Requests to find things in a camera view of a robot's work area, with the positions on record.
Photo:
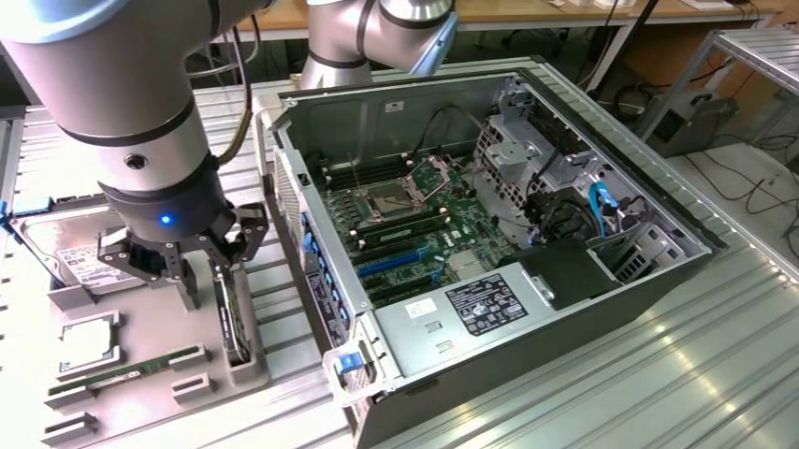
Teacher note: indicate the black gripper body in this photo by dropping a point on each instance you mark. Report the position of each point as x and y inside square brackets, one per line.
[168, 210]

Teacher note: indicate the green GPU card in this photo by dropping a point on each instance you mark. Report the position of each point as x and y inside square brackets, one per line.
[234, 322]

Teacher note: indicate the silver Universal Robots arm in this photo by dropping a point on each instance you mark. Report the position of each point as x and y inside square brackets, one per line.
[112, 70]

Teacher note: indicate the blue slot retainer clip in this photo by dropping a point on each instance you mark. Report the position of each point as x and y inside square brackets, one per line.
[336, 299]
[344, 312]
[320, 268]
[307, 236]

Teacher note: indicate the grey parts rack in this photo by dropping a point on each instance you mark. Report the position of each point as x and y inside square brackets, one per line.
[156, 327]

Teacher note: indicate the silver hard disk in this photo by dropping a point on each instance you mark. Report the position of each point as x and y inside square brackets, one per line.
[68, 234]

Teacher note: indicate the thin metal locking lever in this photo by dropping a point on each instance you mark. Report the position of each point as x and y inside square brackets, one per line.
[356, 178]

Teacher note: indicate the black long expansion slot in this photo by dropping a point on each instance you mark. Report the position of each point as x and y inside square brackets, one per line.
[380, 250]
[399, 282]

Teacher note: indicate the blue plastic clip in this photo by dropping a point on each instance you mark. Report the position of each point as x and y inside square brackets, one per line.
[31, 206]

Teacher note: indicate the black RAM slot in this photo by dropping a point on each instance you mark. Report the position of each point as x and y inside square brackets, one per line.
[371, 178]
[399, 220]
[364, 168]

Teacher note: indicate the silver CPU chip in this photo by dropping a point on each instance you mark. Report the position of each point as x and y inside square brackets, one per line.
[87, 343]

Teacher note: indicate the CPU socket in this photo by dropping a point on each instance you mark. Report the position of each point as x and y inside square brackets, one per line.
[389, 201]

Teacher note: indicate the blue long expansion slot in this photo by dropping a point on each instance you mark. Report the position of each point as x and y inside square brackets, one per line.
[390, 264]

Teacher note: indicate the installed green RAM stick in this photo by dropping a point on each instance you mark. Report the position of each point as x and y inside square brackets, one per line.
[403, 232]

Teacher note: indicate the loose green RAM stick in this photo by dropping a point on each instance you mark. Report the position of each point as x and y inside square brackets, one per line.
[124, 372]

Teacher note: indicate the blue case latch tab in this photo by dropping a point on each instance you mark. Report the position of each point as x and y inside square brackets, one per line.
[347, 365]

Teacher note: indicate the metal socket cover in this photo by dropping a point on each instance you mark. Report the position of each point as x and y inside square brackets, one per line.
[437, 161]

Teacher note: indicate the green motherboard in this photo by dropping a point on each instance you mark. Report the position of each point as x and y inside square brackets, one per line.
[462, 224]

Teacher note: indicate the small silver chipset heatsink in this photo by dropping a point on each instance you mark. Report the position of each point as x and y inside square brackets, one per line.
[469, 267]

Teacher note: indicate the grey power supply unit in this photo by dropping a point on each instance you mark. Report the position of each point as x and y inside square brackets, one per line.
[437, 337]

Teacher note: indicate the metal disk bay cage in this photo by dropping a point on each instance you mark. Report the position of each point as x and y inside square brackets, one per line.
[506, 182]

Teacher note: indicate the black plastic shroud box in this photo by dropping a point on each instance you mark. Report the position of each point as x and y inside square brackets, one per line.
[562, 271]

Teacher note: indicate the wooden desk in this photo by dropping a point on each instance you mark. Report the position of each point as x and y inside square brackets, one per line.
[531, 11]

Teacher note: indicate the open black PC case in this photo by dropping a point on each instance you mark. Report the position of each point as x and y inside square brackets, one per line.
[674, 262]

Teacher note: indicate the grey black floor box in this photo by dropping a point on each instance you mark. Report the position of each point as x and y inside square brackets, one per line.
[693, 126]

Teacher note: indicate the aluminium frame table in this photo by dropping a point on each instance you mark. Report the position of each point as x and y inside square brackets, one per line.
[755, 51]

